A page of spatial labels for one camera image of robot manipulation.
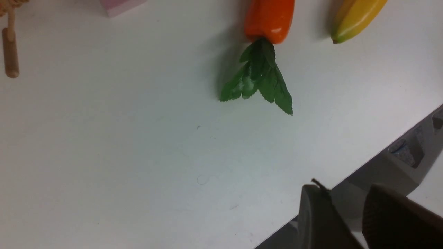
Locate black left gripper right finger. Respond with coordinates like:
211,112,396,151
362,184,443,249

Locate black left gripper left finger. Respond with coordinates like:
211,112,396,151
297,178,363,249

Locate orange toy carrot green leaves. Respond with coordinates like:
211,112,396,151
219,0,296,116

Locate yellow toy banana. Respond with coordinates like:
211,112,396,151
330,0,388,44

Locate light pink foam cube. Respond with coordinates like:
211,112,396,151
100,0,147,18

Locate woven wicker basket green lining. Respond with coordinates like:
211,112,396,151
0,0,29,79

